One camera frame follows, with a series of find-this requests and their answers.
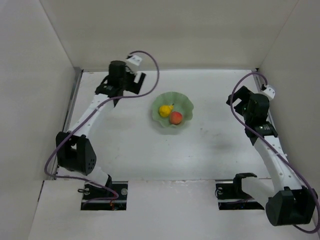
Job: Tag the red orange fake peach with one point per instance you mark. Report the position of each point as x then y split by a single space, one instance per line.
175 118

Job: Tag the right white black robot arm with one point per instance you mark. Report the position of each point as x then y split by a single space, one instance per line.
289 201

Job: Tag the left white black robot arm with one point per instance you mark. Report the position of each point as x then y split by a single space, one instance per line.
75 151

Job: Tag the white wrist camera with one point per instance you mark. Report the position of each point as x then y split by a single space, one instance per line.
133 63
268 91

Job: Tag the yellow fake pear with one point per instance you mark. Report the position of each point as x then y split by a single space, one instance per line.
165 110

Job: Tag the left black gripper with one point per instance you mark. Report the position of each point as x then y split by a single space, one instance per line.
137 83

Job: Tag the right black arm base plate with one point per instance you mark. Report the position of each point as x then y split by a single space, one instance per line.
229 200

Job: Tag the green scalloped fruit bowl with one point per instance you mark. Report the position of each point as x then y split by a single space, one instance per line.
182 104

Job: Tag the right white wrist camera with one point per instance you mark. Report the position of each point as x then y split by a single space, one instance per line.
268 91

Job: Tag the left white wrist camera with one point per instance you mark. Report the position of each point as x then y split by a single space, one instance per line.
133 63

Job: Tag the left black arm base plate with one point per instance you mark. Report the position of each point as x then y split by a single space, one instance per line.
98 199

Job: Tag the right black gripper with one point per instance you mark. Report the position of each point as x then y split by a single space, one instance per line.
238 99

